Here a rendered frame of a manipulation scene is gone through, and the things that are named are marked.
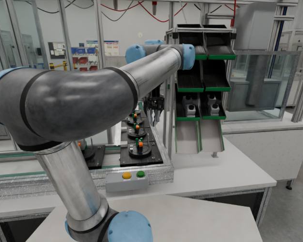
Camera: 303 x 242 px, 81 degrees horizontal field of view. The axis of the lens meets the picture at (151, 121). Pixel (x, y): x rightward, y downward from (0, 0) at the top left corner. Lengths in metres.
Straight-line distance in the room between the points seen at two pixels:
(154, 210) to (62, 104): 0.75
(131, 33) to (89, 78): 11.23
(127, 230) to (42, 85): 0.41
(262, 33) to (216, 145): 1.21
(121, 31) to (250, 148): 10.28
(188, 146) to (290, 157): 1.59
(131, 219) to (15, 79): 0.43
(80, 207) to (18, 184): 0.64
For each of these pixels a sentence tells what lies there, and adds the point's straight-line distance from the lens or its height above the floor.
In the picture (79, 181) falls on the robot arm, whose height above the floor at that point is 1.27.
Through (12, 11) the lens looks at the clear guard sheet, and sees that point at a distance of 1.25.
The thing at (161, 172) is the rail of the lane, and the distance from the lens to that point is 1.01.
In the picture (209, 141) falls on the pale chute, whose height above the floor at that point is 1.04.
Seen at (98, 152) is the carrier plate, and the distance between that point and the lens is 1.16.
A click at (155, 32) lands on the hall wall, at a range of 11.65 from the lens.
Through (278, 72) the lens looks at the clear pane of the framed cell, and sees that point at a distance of 2.13.
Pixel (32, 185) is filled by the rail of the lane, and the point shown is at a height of 0.93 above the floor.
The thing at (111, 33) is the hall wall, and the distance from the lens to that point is 11.50.
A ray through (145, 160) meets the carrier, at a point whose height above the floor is 0.97.
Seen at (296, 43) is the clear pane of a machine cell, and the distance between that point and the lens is 6.18.
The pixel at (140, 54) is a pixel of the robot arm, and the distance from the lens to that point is 0.60.
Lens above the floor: 1.54
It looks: 21 degrees down
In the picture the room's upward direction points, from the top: straight up
